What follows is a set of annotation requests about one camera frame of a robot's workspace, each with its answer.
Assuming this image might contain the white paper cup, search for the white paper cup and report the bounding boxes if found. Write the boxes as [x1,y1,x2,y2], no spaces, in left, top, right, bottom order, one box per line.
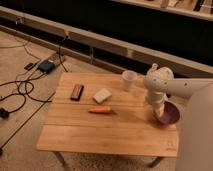
[122,70,137,91]

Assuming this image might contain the black floor cable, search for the black floor cable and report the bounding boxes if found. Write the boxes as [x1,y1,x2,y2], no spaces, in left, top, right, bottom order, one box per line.
[0,34,69,151]

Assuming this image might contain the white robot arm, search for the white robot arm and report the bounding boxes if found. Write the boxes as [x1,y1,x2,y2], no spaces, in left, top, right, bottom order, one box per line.
[143,63,213,171]

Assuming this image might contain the purple ceramic bowl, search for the purple ceramic bowl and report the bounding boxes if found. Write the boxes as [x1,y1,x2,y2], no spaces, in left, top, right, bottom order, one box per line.
[153,101,180,125]

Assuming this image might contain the black rectangular remote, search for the black rectangular remote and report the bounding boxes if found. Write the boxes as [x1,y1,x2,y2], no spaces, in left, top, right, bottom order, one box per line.
[70,84,84,101]

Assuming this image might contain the blue black power box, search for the blue black power box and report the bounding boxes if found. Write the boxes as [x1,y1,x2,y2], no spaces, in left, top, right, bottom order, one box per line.
[38,60,55,73]

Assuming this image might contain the white sponge block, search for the white sponge block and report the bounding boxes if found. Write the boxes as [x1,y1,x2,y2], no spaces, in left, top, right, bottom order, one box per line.
[93,88,111,104]

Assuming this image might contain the black plug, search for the black plug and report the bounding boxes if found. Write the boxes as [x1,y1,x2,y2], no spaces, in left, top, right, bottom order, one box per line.
[0,108,9,119]

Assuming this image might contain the small black adapter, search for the small black adapter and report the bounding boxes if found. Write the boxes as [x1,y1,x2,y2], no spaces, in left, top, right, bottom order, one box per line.
[24,63,36,71]

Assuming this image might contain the long metal rail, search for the long metal rail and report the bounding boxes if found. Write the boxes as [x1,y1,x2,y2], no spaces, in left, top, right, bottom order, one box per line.
[0,6,213,77]

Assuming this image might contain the orange carrot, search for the orange carrot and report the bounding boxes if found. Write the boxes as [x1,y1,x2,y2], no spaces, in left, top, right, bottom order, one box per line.
[88,107,111,114]

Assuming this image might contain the wooden table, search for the wooden table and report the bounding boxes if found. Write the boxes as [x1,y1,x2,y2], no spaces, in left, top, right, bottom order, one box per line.
[37,73,178,158]

